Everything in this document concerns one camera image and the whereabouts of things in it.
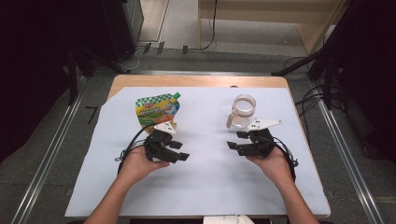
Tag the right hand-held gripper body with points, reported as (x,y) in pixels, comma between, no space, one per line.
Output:
(261,143)

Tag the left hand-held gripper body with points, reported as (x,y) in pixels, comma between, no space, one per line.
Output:
(155,144)

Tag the clear jar with beige lid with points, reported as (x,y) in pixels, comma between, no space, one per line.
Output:
(243,112)

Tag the green yellow spout pouch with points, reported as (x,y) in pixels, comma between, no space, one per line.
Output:
(157,110)

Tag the person's right hand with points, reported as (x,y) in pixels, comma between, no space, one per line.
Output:
(274,165)

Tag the person's left hand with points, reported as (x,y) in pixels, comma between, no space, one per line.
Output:
(137,166)

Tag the white table mat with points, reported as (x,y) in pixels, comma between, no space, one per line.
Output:
(202,186)

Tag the wooden table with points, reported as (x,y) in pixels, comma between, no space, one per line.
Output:
(199,81)

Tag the black tripod stand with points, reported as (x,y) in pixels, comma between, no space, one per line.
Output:
(327,62)

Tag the black stand legs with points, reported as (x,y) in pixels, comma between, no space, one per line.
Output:
(73,77)

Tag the dark cabinet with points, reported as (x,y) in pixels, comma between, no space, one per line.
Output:
(124,25)

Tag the light wooden shelf unit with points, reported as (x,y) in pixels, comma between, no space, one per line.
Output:
(264,12)

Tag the metal floor rail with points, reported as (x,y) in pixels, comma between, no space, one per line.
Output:
(348,161)
(46,161)

